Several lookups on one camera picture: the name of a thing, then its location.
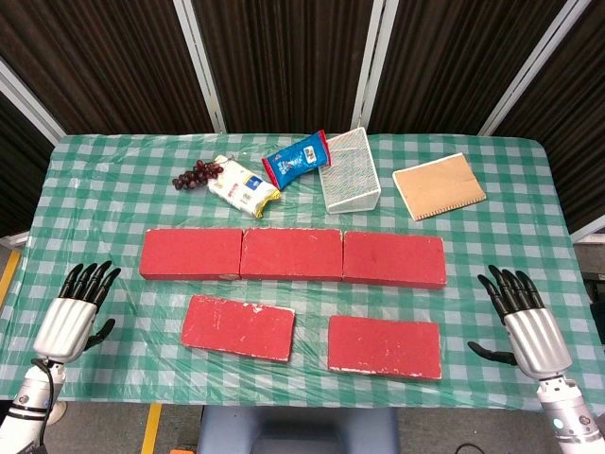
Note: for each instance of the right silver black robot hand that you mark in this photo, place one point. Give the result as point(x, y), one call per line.
point(534, 336)

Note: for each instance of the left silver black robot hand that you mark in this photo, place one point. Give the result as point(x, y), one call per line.
point(66, 326)

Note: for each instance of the red rectangular foam brick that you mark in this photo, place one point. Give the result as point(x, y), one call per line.
point(383, 345)
point(236, 326)
point(290, 253)
point(189, 253)
point(392, 257)

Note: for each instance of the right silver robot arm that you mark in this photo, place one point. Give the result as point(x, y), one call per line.
point(565, 411)

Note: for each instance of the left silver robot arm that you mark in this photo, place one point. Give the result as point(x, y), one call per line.
point(23, 402)

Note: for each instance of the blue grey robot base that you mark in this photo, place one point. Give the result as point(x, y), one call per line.
point(293, 432)

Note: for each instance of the dark brown partition panel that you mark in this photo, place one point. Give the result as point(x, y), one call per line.
point(288, 61)
point(454, 61)
point(104, 61)
point(576, 118)
point(19, 165)

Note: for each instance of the brown spiral notebook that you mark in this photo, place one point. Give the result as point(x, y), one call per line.
point(437, 186)

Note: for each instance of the dark red grape bunch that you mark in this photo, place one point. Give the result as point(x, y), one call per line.
point(194, 177)

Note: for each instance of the white snack packet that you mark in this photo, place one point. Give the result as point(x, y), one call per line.
point(241, 186)

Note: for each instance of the green white checked tablecloth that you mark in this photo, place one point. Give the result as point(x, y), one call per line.
point(302, 298)

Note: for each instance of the blue snack packet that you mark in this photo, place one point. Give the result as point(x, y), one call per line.
point(293, 161)

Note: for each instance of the white partition frame post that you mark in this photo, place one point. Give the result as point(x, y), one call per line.
point(588, 226)
point(373, 66)
point(201, 66)
point(28, 101)
point(525, 66)
point(14, 239)

